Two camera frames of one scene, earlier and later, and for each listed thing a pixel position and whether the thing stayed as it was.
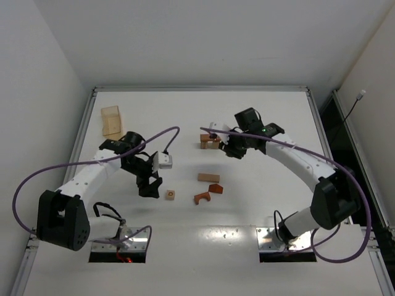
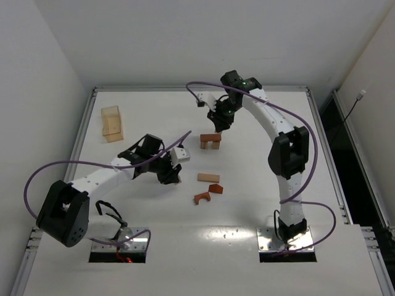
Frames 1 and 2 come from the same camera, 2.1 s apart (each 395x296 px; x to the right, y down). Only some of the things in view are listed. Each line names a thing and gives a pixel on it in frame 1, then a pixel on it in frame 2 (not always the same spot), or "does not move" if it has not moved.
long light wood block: (208, 177) does not move
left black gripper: (147, 180) -> (168, 173)
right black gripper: (228, 145) -> (218, 117)
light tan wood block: (215, 145) does not move
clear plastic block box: (111, 123) does not move
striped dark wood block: (203, 145) does not move
